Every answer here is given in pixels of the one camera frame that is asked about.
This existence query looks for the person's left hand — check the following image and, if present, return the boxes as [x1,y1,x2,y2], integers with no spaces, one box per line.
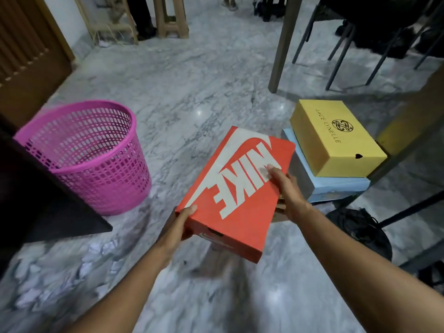
[154,204,198,269]

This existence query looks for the person's right hand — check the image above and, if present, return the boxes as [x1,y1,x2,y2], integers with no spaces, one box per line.
[266,164,314,225]

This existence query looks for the orange shoe box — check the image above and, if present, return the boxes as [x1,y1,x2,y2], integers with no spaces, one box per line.
[175,126,296,264]

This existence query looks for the person's right forearm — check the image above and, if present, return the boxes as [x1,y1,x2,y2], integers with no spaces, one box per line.
[298,207,444,333]

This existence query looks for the person's left forearm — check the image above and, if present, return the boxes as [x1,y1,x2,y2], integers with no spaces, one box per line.
[64,243,173,333]

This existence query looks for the light blue shoe box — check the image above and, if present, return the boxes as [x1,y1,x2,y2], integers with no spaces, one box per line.
[281,128,371,204]

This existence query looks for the yellow shoe box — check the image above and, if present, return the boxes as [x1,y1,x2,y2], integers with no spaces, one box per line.
[290,99,388,178]

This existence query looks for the black bag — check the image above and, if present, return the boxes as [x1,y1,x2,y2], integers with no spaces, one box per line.
[325,207,393,262]

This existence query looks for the pink plastic waste basket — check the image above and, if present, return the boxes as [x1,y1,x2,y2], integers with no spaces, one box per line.
[14,100,152,216]

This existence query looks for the yellow wooden table leg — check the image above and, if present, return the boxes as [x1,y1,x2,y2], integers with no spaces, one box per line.
[376,64,444,157]

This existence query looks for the dark wooden furniture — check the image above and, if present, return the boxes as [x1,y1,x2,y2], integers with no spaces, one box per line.
[0,114,114,279]

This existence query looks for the black metal chair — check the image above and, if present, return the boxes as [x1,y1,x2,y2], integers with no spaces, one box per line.
[292,0,444,91]

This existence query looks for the light wooden stool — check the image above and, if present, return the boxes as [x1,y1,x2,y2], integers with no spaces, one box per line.
[153,0,190,39]

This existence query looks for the light wooden chair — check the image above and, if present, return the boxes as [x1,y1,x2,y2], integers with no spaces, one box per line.
[74,0,139,46]

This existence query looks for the brown wooden door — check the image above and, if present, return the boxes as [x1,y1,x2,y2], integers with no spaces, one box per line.
[0,0,76,128]

